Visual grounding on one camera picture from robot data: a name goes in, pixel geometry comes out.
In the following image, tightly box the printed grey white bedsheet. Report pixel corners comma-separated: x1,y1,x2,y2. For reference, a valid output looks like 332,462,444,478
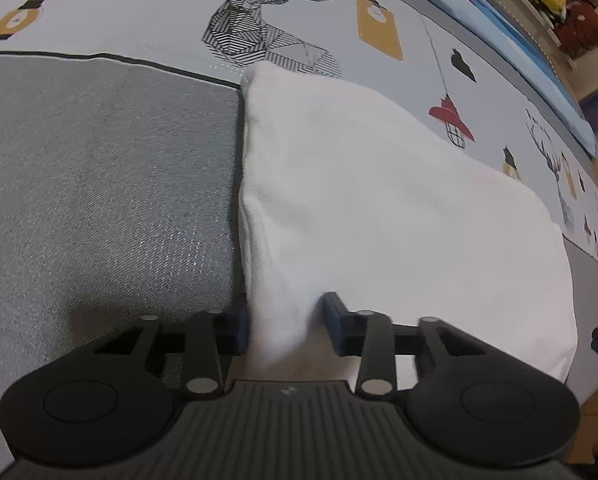
0,0,598,480

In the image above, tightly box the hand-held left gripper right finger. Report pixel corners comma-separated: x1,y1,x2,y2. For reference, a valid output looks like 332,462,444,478
321,292,498,402

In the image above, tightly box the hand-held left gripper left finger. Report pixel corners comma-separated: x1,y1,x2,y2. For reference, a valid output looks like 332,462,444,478
93,305,253,402

